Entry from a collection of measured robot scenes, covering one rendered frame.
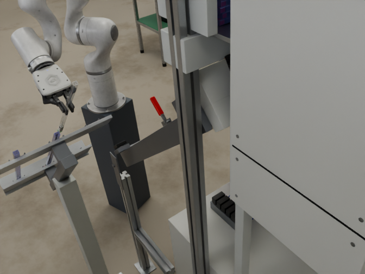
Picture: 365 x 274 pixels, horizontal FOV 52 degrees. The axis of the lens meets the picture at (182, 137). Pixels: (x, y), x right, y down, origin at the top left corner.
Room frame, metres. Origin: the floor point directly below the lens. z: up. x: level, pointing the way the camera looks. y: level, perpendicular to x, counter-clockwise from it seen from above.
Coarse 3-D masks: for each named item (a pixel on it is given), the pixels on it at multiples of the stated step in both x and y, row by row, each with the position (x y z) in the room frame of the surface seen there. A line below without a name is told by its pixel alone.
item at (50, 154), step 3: (57, 132) 0.81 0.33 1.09; (54, 135) 0.80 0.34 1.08; (57, 135) 0.80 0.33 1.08; (54, 138) 0.81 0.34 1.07; (57, 138) 0.82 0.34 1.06; (48, 153) 0.94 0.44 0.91; (51, 153) 0.92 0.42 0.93; (48, 156) 0.96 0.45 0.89; (51, 156) 0.95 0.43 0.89; (48, 159) 0.98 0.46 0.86; (51, 159) 0.99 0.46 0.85; (48, 162) 1.00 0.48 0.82
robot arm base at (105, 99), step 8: (112, 72) 1.56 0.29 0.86; (88, 80) 1.54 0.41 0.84; (96, 80) 1.50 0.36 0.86; (104, 80) 1.51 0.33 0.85; (112, 80) 1.54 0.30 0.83; (96, 88) 1.51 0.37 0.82; (104, 88) 1.51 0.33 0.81; (112, 88) 1.53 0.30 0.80; (96, 96) 1.51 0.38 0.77; (104, 96) 1.50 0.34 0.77; (112, 96) 1.52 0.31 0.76; (120, 96) 1.60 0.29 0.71; (88, 104) 1.55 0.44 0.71; (96, 104) 1.52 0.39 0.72; (104, 104) 1.50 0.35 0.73; (112, 104) 1.52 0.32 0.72; (120, 104) 1.52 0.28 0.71; (96, 112) 1.48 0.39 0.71; (104, 112) 1.47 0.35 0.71
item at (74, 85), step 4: (76, 80) 0.94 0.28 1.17; (72, 84) 0.93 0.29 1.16; (76, 84) 0.93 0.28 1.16; (72, 88) 0.94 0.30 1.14; (76, 88) 0.95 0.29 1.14; (72, 92) 0.96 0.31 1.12; (68, 96) 0.99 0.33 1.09; (72, 96) 0.98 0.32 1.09; (68, 100) 1.00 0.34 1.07; (72, 100) 1.00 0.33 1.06; (68, 104) 1.02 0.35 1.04; (68, 108) 1.04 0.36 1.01; (68, 112) 1.08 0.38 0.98; (64, 116) 1.09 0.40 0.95; (64, 120) 1.12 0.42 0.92; (60, 124) 1.15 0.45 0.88; (64, 124) 1.16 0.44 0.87; (60, 132) 1.21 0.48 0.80
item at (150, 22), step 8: (136, 8) 3.62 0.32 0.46; (136, 16) 3.62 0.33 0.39; (152, 16) 3.68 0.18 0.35; (160, 16) 3.27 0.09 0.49; (136, 24) 3.63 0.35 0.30; (144, 24) 3.49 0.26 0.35; (152, 24) 3.46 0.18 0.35; (160, 24) 3.27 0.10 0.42; (160, 32) 3.26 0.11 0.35; (160, 40) 3.27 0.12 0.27; (160, 48) 3.28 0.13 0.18
